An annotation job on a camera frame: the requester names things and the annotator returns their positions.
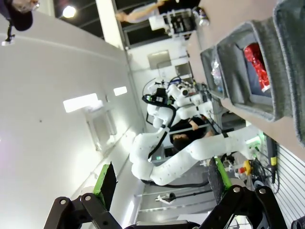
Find small rectangular ceiling light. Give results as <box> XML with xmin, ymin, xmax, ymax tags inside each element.
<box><xmin>113</xmin><ymin>86</ymin><xmax>127</xmax><ymax>96</ymax></box>

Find seated person in black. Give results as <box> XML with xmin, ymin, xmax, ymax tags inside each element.
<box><xmin>170</xmin><ymin>116</ymin><xmax>216</xmax><ymax>155</ymax></box>

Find round ceiling lamp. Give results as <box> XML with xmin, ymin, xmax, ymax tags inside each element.
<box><xmin>62</xmin><ymin>6</ymin><xmax>77</xmax><ymax>19</ymax></box>

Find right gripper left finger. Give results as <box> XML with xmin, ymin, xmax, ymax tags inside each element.
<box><xmin>44</xmin><ymin>161</ymin><xmax>122</xmax><ymax>229</ymax></box>

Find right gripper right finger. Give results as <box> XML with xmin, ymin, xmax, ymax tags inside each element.
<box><xmin>200</xmin><ymin>156</ymin><xmax>289</xmax><ymax>229</ymax></box>

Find grey fabric basket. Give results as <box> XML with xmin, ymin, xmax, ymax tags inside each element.
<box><xmin>200</xmin><ymin>46</ymin><xmax>227</xmax><ymax>100</ymax></box>
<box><xmin>215</xmin><ymin>20</ymin><xmax>294</xmax><ymax>122</ymax></box>
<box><xmin>273</xmin><ymin>0</ymin><xmax>305</xmax><ymax>148</ymax></box>

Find white robot behind arm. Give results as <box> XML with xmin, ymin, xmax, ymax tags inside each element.
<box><xmin>166</xmin><ymin>81</ymin><xmax>213</xmax><ymax>115</ymax></box>

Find plastic bottle with blue cap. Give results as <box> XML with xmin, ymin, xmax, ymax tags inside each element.
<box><xmin>211</xmin><ymin>57</ymin><xmax>224</xmax><ymax>93</ymax></box>

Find person wearing dark cap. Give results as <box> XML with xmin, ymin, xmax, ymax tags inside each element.
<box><xmin>0</xmin><ymin>0</ymin><xmax>41</xmax><ymax>46</ymax></box>

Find large rectangular ceiling light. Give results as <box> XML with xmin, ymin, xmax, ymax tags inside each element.
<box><xmin>63</xmin><ymin>93</ymin><xmax>98</xmax><ymax>113</ymax></box>

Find crushed silver black can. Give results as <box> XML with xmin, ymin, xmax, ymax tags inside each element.
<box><xmin>193</xmin><ymin>6</ymin><xmax>211</xmax><ymax>27</ymax></box>

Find black trousers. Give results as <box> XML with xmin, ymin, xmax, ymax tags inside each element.
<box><xmin>157</xmin><ymin>0</ymin><xmax>202</xmax><ymax>10</ymax></box>

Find crushed red soda can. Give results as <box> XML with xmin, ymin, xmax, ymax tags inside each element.
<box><xmin>243</xmin><ymin>42</ymin><xmax>271</xmax><ymax>93</ymax></box>

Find white frame with black device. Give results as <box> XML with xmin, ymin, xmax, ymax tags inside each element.
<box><xmin>149</xmin><ymin>8</ymin><xmax>198</xmax><ymax>39</ymax></box>

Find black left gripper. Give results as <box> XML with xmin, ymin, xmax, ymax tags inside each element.
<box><xmin>149</xmin><ymin>88</ymin><xmax>169</xmax><ymax>105</ymax></box>

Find yellow emergency stop button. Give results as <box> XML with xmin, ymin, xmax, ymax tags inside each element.
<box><xmin>238</xmin><ymin>160</ymin><xmax>254</xmax><ymax>176</ymax></box>

